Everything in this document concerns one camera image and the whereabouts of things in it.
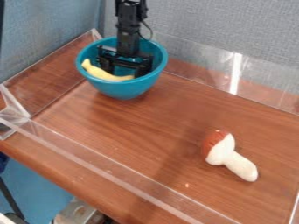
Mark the grey metal bracket under table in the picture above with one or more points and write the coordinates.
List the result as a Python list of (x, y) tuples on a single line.
[(77, 213)]

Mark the blue plastic bowl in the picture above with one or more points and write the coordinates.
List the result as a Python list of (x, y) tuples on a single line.
[(123, 89)]

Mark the clear acrylic tray walls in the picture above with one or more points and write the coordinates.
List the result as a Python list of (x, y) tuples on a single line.
[(128, 155)]

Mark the yellow toy banana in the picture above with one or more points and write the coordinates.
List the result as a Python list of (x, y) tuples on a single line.
[(99, 73)]

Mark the brown white toy mushroom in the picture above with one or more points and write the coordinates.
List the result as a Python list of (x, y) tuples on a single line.
[(219, 152)]

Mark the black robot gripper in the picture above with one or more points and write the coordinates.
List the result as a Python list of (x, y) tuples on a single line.
[(131, 15)]

